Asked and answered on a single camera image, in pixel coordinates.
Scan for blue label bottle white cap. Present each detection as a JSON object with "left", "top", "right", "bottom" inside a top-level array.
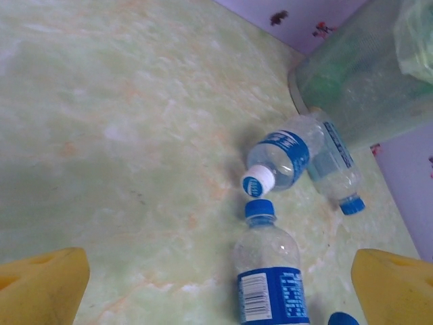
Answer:
[{"left": 241, "top": 114, "right": 326, "bottom": 200}]

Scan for striped label bottle blue cap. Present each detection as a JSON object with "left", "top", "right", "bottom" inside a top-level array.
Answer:
[{"left": 306, "top": 110, "right": 367, "bottom": 217}]

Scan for clear green bin liner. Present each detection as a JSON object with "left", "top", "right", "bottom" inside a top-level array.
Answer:
[{"left": 394, "top": 0, "right": 433, "bottom": 85}]

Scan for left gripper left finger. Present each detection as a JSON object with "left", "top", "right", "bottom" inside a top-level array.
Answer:
[{"left": 0, "top": 246, "right": 91, "bottom": 325}]

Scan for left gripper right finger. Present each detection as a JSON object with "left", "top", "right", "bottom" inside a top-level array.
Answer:
[{"left": 350, "top": 248, "right": 433, "bottom": 325}]

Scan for clear bottle red blue label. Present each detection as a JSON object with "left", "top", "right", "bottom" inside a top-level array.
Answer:
[{"left": 327, "top": 311, "right": 360, "bottom": 325}]

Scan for translucent green plastic bin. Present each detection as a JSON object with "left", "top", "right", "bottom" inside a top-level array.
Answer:
[{"left": 287, "top": 0, "right": 433, "bottom": 152}]

